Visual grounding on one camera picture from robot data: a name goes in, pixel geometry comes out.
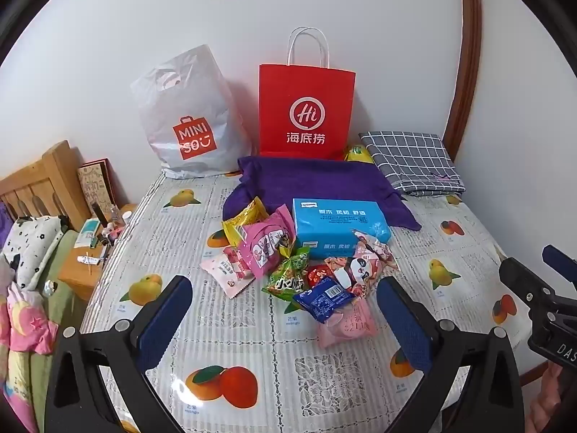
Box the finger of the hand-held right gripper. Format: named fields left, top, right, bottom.
left=499, top=257, right=564, bottom=321
left=542, top=244, right=577, bottom=283

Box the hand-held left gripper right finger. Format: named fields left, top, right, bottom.
left=376, top=276, right=527, bottom=433

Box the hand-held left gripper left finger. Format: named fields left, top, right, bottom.
left=44, top=274, right=194, bottom=433

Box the pale pink snack packet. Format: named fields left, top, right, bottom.
left=316, top=300, right=378, bottom=348

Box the panda face snack packet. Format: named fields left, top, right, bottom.
left=325, top=256, right=384, bottom=301

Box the white pink snack packet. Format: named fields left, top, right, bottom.
left=199, top=246, right=255, bottom=298

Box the pink patterned twisted packet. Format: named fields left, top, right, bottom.
left=353, top=230, right=401, bottom=271

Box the blue snack packet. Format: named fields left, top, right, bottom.
left=292, top=276, right=357, bottom=324

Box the yellow snack packet red print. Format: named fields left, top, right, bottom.
left=221, top=196, right=269, bottom=248

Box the magenta snack packet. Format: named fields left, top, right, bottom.
left=238, top=204, right=298, bottom=279

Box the green snack packet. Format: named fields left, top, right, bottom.
left=263, top=246, right=311, bottom=302

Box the person's right forearm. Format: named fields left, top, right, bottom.
left=536, top=363, right=577, bottom=433

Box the fruit print tablecloth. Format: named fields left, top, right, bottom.
left=79, top=169, right=548, bottom=433

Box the wooden nightstand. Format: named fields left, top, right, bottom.
left=58, top=203, right=138, bottom=301

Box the small red packet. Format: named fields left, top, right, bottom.
left=308, top=264, right=332, bottom=287

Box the green bed sheet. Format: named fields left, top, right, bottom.
left=38, top=230, right=91, bottom=371

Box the blue tissue pack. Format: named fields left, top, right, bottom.
left=291, top=197, right=392, bottom=255

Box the pink printed blanket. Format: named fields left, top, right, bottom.
left=0, top=280, right=59, bottom=433

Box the brown patterned box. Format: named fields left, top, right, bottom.
left=76, top=158, right=119, bottom=222

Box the polka dot pillow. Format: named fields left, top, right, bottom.
left=2, top=215, right=70, bottom=290

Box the grey checked cloth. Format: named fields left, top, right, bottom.
left=359, top=131, right=466, bottom=198

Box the purple towel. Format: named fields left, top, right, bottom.
left=222, top=156, right=422, bottom=231

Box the yellow green packet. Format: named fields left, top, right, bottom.
left=345, top=144, right=376, bottom=164

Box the wooden headboard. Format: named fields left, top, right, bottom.
left=0, top=141, right=91, bottom=228

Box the white plastic shopping bag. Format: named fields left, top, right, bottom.
left=131, top=44, right=253, bottom=180

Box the red paper bag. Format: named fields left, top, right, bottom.
left=258, top=27, right=357, bottom=161

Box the wooden door frame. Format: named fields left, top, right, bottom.
left=442, top=0, right=483, bottom=163

